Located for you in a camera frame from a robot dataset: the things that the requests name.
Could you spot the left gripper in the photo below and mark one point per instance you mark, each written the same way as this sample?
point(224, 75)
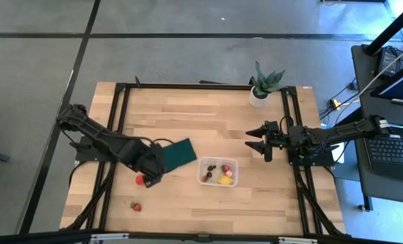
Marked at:
point(152, 162)

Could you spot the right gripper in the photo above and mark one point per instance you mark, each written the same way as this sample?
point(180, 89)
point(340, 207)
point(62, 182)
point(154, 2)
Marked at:
point(274, 139)

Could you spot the red toy strawberry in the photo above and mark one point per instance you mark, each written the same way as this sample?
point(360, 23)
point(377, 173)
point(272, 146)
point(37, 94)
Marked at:
point(204, 179)
point(225, 168)
point(137, 207)
point(139, 179)

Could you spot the clear plastic tupperware container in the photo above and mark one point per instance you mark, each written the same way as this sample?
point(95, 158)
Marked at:
point(235, 161)

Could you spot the pink white toy cube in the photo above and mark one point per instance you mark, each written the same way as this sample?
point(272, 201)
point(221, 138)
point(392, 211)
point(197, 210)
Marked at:
point(229, 173)

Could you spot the yellow toy lemon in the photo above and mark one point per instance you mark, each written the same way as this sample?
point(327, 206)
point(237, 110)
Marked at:
point(225, 180)

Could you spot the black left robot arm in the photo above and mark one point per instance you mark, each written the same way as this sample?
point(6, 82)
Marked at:
point(96, 133)

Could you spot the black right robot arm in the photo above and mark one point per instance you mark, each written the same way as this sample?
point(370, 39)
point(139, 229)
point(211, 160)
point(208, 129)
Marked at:
point(350, 130)

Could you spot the dark green cloth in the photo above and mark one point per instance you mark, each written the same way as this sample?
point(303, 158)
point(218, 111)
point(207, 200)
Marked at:
point(181, 154)

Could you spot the potted plant white pot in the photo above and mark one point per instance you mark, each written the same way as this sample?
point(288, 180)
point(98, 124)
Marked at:
point(265, 84)

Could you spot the yellow power plug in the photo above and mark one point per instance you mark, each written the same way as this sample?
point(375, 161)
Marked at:
point(335, 103)

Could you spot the black aluminium crossbar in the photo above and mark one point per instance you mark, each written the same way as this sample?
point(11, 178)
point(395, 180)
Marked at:
point(35, 239)

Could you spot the black laptop computer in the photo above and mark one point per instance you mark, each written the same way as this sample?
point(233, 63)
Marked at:
point(391, 152)

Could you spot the black desk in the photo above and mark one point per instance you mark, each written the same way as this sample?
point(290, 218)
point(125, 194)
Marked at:
point(384, 189)

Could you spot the computer monitor blue screen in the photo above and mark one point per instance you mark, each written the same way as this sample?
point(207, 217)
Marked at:
point(401, 84)

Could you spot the black power adapter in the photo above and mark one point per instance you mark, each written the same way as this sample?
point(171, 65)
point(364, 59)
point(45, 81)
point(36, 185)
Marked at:
point(389, 59)

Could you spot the black metal pole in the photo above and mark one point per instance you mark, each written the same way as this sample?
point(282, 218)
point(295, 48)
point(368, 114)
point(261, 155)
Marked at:
point(391, 28)

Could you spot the black aluminium table frame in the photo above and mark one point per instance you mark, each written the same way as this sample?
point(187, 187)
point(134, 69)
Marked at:
point(201, 86)

